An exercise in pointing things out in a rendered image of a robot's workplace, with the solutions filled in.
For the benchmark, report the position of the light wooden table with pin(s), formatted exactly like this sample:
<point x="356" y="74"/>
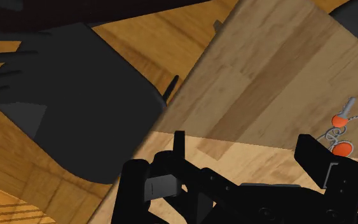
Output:
<point x="259" y="86"/>

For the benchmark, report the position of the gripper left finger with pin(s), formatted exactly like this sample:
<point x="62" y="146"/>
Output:
<point x="166" y="198"/>

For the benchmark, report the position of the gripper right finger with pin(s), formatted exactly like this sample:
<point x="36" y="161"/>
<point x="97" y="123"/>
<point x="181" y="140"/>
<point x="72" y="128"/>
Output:
<point x="336" y="167"/>

